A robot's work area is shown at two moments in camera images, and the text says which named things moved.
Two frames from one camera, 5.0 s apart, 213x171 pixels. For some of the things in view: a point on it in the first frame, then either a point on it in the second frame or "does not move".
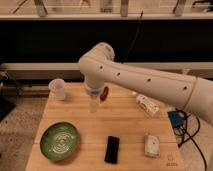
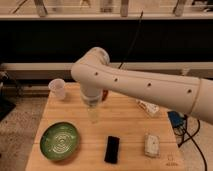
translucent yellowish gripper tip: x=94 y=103 → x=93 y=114
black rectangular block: x=112 y=149 does not move
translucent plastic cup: x=56 y=88 does not move
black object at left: x=6 y=105 does not move
